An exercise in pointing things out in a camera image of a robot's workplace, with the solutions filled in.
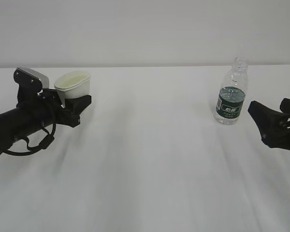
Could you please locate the white paper cup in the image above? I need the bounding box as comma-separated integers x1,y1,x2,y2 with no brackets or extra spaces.
54,71,91,108

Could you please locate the clear green-label water bottle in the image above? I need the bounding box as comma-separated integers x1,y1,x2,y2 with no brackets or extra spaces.
214,57,248,125

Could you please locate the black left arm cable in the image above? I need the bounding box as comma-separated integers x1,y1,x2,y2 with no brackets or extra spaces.
0,91,58,156

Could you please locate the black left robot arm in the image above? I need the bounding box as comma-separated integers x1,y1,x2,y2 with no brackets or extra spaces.
0,89,92,156

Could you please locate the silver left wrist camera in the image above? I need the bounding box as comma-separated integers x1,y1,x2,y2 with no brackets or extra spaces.
14,67,49,104

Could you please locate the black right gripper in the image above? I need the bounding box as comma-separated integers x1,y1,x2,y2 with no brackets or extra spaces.
248,98,290,151

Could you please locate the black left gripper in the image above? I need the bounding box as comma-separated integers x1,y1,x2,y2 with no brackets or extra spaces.
39,89,91,128

